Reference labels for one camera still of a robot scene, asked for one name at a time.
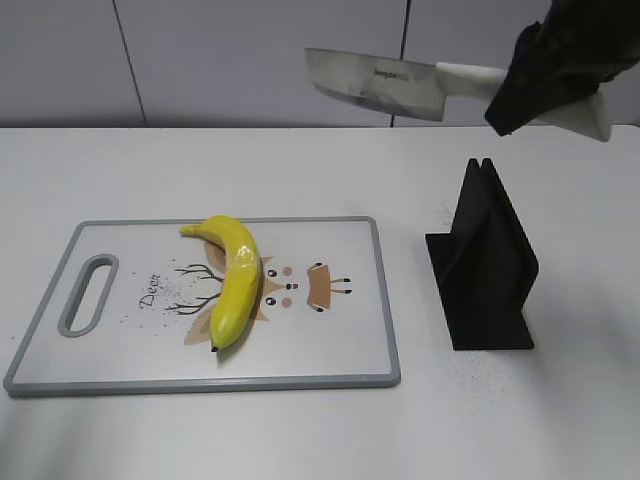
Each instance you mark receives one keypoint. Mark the yellow plastic banana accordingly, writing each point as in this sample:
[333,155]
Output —
[231,314]

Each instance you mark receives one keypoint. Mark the black knife stand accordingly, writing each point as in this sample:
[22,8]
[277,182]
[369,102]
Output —
[484,266]

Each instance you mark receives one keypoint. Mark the white grey-rimmed cutting board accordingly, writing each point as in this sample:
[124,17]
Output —
[127,312]

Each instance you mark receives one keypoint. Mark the cleaver knife with white handle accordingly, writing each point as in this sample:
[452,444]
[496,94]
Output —
[419,90]

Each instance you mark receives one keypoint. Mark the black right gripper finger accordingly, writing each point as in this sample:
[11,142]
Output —
[579,46]

